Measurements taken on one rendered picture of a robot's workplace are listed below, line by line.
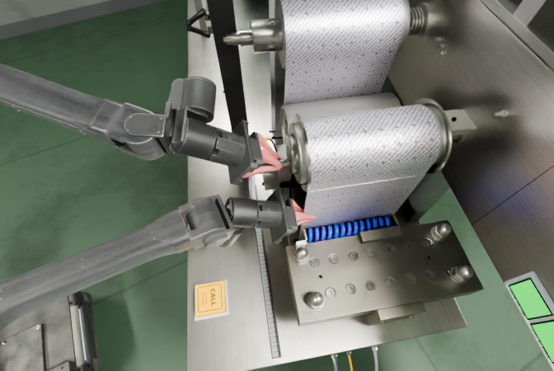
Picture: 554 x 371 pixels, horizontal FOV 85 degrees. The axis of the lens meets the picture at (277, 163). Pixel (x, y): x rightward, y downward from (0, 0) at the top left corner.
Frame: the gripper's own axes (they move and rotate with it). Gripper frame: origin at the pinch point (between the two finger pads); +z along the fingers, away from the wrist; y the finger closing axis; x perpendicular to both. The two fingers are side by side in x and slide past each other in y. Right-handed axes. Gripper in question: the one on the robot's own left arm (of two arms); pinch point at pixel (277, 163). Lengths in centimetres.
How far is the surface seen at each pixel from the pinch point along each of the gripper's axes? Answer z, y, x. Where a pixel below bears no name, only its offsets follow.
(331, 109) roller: 10.8, -11.1, 9.5
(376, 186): 17.0, 6.8, 8.6
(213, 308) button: 4.3, 17.3, -35.9
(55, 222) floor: -20, -67, -173
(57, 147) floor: -29, -127, -179
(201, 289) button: 2.4, 12.5, -37.4
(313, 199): 8.3, 6.3, -0.5
